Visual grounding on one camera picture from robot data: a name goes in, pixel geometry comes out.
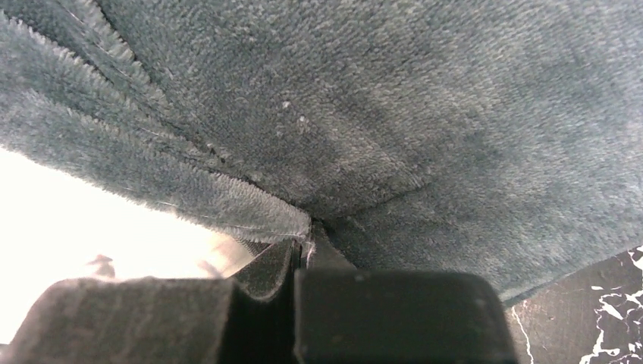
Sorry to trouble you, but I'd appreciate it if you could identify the white pillow insert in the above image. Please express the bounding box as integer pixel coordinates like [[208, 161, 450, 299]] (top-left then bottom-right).
[[1, 150, 252, 344]]

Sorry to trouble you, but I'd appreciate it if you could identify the zebra and grey pillowcase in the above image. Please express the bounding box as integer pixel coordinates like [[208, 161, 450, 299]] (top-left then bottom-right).
[[1, 1, 642, 305]]

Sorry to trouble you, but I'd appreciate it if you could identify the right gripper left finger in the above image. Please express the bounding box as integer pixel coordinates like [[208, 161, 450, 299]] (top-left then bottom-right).
[[1, 241, 301, 363]]

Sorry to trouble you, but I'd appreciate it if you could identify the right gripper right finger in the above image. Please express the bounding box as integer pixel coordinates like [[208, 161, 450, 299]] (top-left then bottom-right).
[[293, 223, 518, 363]]

